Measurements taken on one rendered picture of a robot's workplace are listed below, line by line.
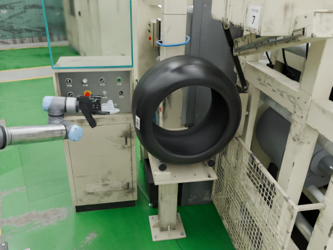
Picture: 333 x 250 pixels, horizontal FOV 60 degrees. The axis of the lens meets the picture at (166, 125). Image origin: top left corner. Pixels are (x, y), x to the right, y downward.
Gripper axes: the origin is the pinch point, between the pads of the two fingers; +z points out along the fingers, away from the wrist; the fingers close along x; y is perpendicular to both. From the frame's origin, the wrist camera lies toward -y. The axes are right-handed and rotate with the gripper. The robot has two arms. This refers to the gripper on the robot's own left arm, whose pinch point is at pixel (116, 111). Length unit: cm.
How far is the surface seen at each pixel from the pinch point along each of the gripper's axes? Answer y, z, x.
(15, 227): -130, -72, 52
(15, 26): -106, -280, 843
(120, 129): -41, 6, 60
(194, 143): -23, 49, 10
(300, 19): 57, 62, -36
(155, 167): -32.0, 24.0, -3.1
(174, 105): -6.0, 37.1, 27.9
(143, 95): 12.7, 11.6, -8.0
